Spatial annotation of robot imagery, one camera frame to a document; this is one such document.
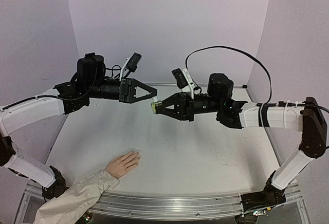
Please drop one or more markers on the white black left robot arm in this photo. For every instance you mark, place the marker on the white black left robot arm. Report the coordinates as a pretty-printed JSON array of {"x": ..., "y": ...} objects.
[{"x": 89, "y": 81}]

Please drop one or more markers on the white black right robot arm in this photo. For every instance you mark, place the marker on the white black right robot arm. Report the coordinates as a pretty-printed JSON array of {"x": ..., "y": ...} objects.
[{"x": 305, "y": 117}]

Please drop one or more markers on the aluminium table front rail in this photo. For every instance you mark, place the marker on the aluminium table front rail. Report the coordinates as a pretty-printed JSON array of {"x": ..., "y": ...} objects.
[{"x": 165, "y": 207}]

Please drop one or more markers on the aluminium table rear rail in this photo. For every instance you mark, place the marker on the aluminium table rear rail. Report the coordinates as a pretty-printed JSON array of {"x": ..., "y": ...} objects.
[{"x": 174, "y": 85}]

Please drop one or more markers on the bare human hand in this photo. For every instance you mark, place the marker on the bare human hand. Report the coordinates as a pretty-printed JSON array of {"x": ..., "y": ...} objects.
[{"x": 121, "y": 165}]

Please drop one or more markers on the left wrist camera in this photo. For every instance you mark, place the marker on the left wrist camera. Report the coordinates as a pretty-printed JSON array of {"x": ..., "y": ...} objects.
[{"x": 130, "y": 66}]

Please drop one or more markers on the beige sleeved forearm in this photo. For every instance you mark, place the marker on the beige sleeved forearm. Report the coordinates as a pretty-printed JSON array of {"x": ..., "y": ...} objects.
[{"x": 75, "y": 201}]

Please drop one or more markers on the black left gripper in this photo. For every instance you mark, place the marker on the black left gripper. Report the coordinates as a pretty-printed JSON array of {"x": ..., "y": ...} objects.
[{"x": 128, "y": 93}]

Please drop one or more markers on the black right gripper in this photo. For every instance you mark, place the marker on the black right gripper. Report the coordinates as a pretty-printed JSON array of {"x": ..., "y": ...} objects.
[{"x": 187, "y": 106}]

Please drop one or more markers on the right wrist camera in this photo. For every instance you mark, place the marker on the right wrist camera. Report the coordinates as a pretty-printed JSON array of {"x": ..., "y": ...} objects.
[{"x": 184, "y": 81}]

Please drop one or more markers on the yellow nail polish bottle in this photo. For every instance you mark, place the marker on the yellow nail polish bottle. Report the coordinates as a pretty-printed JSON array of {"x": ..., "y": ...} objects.
[{"x": 155, "y": 105}]

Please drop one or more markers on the aluminium table rail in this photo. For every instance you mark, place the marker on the aluminium table rail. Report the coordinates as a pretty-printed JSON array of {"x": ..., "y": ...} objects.
[
  {"x": 174, "y": 85},
  {"x": 165, "y": 207}
]

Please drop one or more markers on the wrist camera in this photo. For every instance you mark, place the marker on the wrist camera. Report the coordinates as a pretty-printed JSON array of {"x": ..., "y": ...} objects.
[
  {"x": 130, "y": 66},
  {"x": 184, "y": 81}
]

